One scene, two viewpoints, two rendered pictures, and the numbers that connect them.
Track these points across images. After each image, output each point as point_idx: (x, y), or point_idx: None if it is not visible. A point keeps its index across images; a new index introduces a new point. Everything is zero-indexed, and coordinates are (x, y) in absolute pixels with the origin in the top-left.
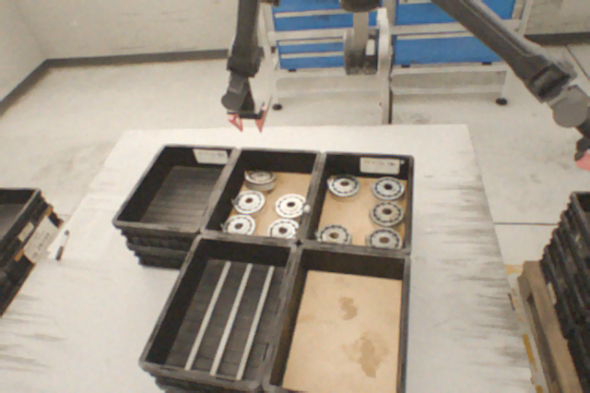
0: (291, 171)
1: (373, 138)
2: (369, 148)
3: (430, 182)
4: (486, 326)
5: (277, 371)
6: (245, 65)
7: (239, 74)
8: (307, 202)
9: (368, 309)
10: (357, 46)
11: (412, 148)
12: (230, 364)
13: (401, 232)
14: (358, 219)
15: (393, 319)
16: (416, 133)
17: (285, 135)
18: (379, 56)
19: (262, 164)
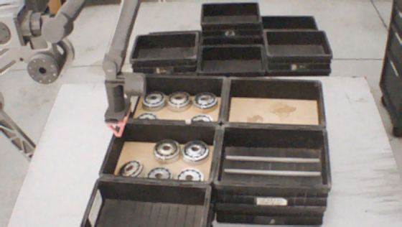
0: (118, 157)
1: (59, 133)
2: (72, 136)
3: None
4: None
5: None
6: (123, 62)
7: (121, 73)
8: (179, 123)
9: (254, 110)
10: (55, 54)
11: (79, 112)
12: (304, 168)
13: (192, 98)
14: (177, 118)
15: (259, 100)
16: (62, 109)
17: (31, 197)
18: (70, 47)
19: (110, 173)
